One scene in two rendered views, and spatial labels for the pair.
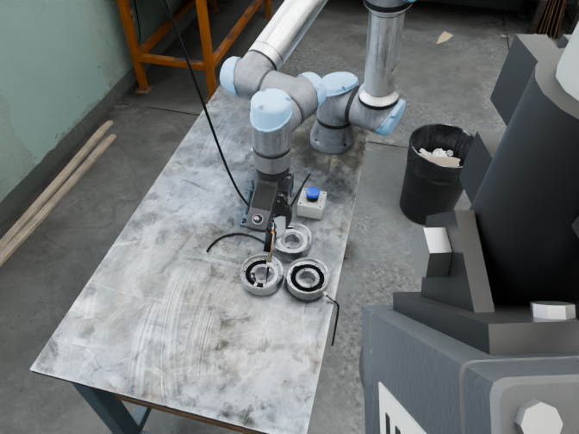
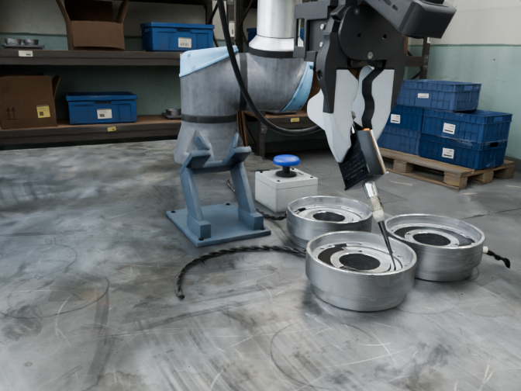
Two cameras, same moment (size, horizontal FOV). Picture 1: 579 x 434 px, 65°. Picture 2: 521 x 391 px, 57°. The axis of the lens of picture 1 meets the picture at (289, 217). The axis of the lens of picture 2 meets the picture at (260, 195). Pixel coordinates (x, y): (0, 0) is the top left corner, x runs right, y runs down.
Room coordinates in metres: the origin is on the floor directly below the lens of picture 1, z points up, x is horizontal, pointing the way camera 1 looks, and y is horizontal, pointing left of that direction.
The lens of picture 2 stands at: (0.38, 0.41, 1.02)
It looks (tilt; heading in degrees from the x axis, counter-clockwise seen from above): 17 degrees down; 321
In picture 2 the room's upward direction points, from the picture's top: 1 degrees clockwise
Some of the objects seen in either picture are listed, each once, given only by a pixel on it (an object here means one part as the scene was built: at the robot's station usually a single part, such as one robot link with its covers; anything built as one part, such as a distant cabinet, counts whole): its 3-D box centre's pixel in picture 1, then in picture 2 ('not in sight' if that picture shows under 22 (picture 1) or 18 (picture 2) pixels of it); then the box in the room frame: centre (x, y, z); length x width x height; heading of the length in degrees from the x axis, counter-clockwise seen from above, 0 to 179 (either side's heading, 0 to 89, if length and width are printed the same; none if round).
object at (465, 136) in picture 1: (434, 177); not in sight; (1.70, -0.73, 0.21); 0.34 x 0.34 x 0.43
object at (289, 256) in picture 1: (292, 242); (328, 223); (0.76, -0.01, 0.82); 0.10 x 0.10 x 0.04
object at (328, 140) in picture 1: (333, 127); (209, 136); (1.23, -0.14, 0.85); 0.15 x 0.15 x 0.10
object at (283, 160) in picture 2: (312, 196); (286, 171); (0.90, -0.06, 0.85); 0.04 x 0.04 x 0.05
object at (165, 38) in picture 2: not in sight; (177, 38); (4.07, -1.69, 1.11); 0.52 x 0.38 x 0.22; 77
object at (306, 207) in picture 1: (312, 201); (284, 187); (0.90, -0.06, 0.82); 0.08 x 0.07 x 0.05; 167
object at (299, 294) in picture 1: (307, 279); (430, 246); (0.64, -0.05, 0.82); 0.10 x 0.10 x 0.04
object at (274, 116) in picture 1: (272, 122); not in sight; (0.70, 0.04, 1.23); 0.09 x 0.08 x 0.11; 147
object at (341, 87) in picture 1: (339, 97); (212, 79); (1.22, -0.15, 0.97); 0.13 x 0.12 x 0.14; 57
